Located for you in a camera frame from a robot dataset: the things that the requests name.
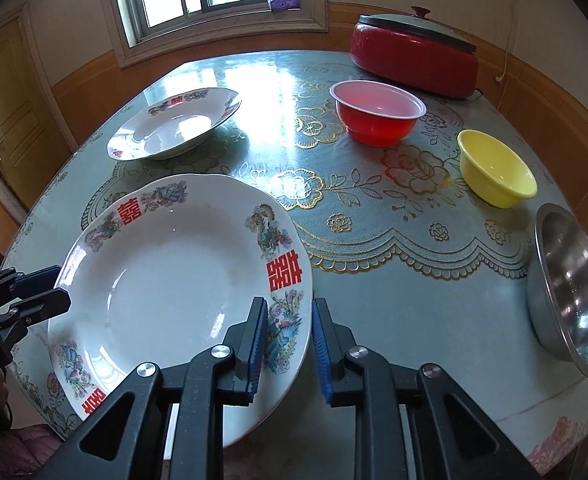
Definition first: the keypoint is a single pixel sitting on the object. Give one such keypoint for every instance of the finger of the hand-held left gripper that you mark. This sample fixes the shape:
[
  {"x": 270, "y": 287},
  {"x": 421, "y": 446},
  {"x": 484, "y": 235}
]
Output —
[
  {"x": 38, "y": 277},
  {"x": 43, "y": 305}
]

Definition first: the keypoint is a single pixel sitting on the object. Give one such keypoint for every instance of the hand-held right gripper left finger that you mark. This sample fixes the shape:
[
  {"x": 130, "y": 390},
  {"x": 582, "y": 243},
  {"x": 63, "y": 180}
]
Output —
[{"x": 257, "y": 350}]

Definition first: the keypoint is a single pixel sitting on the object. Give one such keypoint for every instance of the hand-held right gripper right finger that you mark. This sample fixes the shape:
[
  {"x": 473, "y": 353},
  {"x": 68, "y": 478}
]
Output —
[{"x": 322, "y": 355}]

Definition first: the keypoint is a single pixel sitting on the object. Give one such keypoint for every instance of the large white floral plate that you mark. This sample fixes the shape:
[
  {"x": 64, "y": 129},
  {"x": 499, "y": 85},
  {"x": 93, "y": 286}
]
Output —
[{"x": 173, "y": 285}]

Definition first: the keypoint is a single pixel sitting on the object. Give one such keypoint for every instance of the small white floral plate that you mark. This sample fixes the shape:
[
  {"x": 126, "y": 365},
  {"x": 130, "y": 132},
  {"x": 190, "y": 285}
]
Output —
[{"x": 173, "y": 127}]

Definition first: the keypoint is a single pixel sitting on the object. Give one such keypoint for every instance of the red plastic bowl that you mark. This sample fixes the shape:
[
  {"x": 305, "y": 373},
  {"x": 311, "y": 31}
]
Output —
[{"x": 379, "y": 115}]

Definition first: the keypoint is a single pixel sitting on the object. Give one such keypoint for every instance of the yellow plastic bowl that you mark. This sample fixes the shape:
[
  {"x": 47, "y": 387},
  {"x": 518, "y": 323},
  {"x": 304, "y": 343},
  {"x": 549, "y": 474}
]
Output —
[{"x": 499, "y": 172}]

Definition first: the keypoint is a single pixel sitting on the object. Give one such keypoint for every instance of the stainless steel bowl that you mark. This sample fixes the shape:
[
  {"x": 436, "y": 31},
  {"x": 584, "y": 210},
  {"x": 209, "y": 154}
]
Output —
[{"x": 569, "y": 285}]

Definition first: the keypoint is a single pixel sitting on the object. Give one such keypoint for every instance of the person's dark clothing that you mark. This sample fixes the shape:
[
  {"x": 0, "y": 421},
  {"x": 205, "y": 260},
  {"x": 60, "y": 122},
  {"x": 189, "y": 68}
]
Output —
[{"x": 18, "y": 452}]

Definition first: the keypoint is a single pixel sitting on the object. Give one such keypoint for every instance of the green floral tablecloth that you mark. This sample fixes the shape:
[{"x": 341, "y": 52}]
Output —
[{"x": 424, "y": 285}]

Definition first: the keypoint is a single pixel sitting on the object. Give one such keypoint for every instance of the wooden door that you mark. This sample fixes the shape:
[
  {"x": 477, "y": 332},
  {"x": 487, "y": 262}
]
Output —
[{"x": 8, "y": 110}]

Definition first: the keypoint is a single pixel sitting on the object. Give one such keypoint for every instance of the red electric cooking pot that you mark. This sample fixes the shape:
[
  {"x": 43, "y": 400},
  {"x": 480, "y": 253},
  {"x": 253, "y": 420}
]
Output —
[{"x": 414, "y": 67}]

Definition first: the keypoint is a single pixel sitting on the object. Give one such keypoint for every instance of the grey pot lid red knob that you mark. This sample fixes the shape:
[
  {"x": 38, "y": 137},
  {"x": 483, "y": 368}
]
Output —
[{"x": 414, "y": 30}]

